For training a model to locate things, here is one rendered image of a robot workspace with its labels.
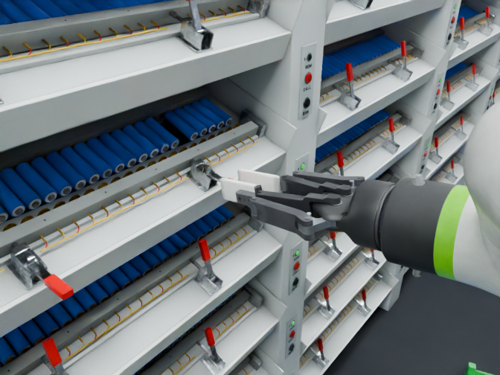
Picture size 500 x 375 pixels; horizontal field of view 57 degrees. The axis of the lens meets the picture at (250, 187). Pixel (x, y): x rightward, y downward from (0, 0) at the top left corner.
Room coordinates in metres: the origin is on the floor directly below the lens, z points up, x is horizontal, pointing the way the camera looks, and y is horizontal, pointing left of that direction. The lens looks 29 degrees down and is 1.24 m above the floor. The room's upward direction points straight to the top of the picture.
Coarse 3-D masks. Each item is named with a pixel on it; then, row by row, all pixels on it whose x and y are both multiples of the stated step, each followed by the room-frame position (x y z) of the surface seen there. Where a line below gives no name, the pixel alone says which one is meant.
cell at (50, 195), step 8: (16, 168) 0.52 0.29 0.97; (24, 168) 0.52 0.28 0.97; (32, 168) 0.52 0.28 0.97; (24, 176) 0.51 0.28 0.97; (32, 176) 0.51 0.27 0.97; (40, 176) 0.51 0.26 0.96; (32, 184) 0.50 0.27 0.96; (40, 184) 0.50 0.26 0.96; (48, 184) 0.50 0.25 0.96; (40, 192) 0.49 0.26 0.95; (48, 192) 0.49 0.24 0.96; (56, 192) 0.49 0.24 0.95; (48, 200) 0.49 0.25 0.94
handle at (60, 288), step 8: (32, 264) 0.38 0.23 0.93; (40, 272) 0.37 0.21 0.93; (48, 272) 0.37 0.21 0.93; (48, 280) 0.36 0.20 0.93; (56, 280) 0.36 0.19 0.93; (48, 288) 0.35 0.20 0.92; (56, 288) 0.34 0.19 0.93; (64, 288) 0.34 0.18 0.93; (72, 288) 0.34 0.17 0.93; (64, 296) 0.34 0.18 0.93
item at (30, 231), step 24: (216, 144) 0.65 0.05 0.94; (144, 168) 0.56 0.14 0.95; (168, 168) 0.57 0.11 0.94; (96, 192) 0.50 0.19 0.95; (120, 192) 0.51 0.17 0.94; (144, 192) 0.53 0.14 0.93; (48, 216) 0.45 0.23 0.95; (72, 216) 0.46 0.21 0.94; (0, 240) 0.40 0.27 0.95; (24, 240) 0.41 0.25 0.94
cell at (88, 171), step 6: (66, 150) 0.57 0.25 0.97; (72, 150) 0.57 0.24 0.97; (66, 156) 0.56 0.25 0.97; (72, 156) 0.56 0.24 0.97; (78, 156) 0.56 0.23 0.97; (72, 162) 0.55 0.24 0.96; (78, 162) 0.55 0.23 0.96; (84, 162) 0.55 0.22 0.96; (78, 168) 0.54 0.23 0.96; (84, 168) 0.54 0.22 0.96; (90, 168) 0.54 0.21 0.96; (84, 174) 0.54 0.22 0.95; (90, 174) 0.53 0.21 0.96; (96, 174) 0.54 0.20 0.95; (90, 180) 0.53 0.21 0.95; (96, 180) 0.54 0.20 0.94
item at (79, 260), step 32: (224, 96) 0.81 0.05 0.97; (224, 128) 0.74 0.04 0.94; (288, 128) 0.72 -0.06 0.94; (224, 160) 0.66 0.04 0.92; (256, 160) 0.68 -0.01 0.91; (160, 192) 0.56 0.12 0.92; (192, 192) 0.57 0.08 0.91; (0, 224) 0.44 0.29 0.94; (96, 224) 0.48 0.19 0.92; (128, 224) 0.49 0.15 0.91; (160, 224) 0.50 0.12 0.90; (64, 256) 0.42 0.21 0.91; (96, 256) 0.43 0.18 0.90; (128, 256) 0.47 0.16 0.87; (0, 288) 0.37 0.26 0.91; (32, 288) 0.37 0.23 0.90; (0, 320) 0.34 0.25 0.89
